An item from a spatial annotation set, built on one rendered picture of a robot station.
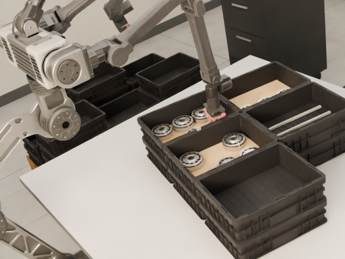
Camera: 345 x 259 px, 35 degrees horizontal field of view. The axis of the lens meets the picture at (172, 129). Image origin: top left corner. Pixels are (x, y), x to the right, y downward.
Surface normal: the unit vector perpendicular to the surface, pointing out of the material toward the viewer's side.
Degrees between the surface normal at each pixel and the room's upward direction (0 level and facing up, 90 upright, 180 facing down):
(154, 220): 0
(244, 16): 90
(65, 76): 90
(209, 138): 90
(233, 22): 90
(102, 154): 0
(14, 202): 0
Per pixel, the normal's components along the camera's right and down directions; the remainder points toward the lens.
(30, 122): 0.58, 0.34
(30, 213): -0.18, -0.83
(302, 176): -0.88, 0.37
